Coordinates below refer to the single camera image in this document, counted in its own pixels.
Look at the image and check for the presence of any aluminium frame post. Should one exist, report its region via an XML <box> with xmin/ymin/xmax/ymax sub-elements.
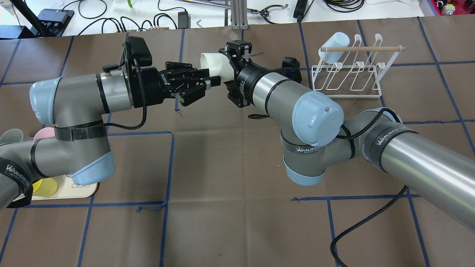
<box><xmin>230</xmin><ymin>0</ymin><xmax>248</xmax><ymax>30</ymax></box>

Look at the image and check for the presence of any pink plastic cup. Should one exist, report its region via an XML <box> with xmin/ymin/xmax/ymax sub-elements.
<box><xmin>33</xmin><ymin>127</ymin><xmax>55</xmax><ymax>140</ymax></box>

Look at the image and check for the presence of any grabber reaching tool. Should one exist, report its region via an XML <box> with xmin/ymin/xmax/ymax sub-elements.
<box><xmin>180</xmin><ymin>0</ymin><xmax>289</xmax><ymax>17</ymax></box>

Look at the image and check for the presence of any black braided cable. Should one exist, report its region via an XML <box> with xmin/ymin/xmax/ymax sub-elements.
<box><xmin>330</xmin><ymin>185</ymin><xmax>409</xmax><ymax>267</ymax></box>

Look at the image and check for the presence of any white plastic cup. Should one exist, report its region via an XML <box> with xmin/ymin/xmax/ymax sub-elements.
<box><xmin>200</xmin><ymin>53</ymin><xmax>235</xmax><ymax>82</ymax></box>

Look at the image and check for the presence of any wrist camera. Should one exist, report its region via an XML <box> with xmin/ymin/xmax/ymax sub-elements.
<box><xmin>281</xmin><ymin>56</ymin><xmax>302</xmax><ymax>83</ymax></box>
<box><xmin>103</xmin><ymin>36</ymin><xmax>153</xmax><ymax>75</ymax></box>

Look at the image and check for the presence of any cream plastic tray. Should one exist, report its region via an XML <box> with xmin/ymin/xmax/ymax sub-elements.
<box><xmin>32</xmin><ymin>175</ymin><xmax>99</xmax><ymax>201</ymax></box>

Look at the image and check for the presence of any white wire cup rack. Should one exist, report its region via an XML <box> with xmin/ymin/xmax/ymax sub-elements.
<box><xmin>311</xmin><ymin>33</ymin><xmax>406</xmax><ymax>98</ymax></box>

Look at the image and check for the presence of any light blue plastic cup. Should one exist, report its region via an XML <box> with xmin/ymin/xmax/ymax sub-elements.
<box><xmin>319</xmin><ymin>32</ymin><xmax>350</xmax><ymax>64</ymax></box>

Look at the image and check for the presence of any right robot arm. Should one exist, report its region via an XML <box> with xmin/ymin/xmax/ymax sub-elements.
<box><xmin>219</xmin><ymin>40</ymin><xmax>475</xmax><ymax>231</ymax></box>

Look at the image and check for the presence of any grey plastic cup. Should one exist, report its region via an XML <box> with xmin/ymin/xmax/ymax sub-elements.
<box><xmin>0</xmin><ymin>128</ymin><xmax>24</xmax><ymax>145</ymax></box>

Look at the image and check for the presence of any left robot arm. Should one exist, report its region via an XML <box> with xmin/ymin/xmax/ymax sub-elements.
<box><xmin>1</xmin><ymin>59</ymin><xmax>221</xmax><ymax>210</ymax></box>

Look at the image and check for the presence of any black power adapter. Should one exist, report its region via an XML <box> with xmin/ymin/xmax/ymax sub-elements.
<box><xmin>177</xmin><ymin>11</ymin><xmax>191</xmax><ymax>29</ymax></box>

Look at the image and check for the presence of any yellow plastic cup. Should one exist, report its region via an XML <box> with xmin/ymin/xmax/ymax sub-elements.
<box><xmin>33</xmin><ymin>178</ymin><xmax>58</xmax><ymax>197</ymax></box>

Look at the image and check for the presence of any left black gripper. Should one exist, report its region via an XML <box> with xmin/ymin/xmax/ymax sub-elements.
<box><xmin>128</xmin><ymin>62</ymin><xmax>221</xmax><ymax>108</ymax></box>

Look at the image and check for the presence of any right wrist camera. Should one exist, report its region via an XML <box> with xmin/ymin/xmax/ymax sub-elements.
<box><xmin>281</xmin><ymin>56</ymin><xmax>302</xmax><ymax>83</ymax></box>

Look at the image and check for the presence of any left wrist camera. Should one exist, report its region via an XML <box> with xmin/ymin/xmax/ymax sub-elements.
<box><xmin>103</xmin><ymin>36</ymin><xmax>153</xmax><ymax>75</ymax></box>

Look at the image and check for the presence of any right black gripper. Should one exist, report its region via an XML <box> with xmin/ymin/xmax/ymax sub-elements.
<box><xmin>219</xmin><ymin>40</ymin><xmax>266</xmax><ymax>108</ymax></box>

